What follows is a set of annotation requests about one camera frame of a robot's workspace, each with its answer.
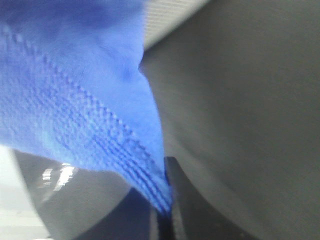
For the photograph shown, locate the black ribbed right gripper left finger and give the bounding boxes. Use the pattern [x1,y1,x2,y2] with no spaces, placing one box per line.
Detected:
[79,189,159,240]

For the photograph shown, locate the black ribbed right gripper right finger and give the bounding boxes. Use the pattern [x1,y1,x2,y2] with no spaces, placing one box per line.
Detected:
[163,156,253,240]

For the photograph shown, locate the blue microfibre towel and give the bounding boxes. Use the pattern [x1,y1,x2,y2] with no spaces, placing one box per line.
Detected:
[0,0,172,214]

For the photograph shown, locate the grey perforated laundry basket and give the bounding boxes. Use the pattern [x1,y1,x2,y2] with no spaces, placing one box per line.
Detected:
[9,0,320,240]

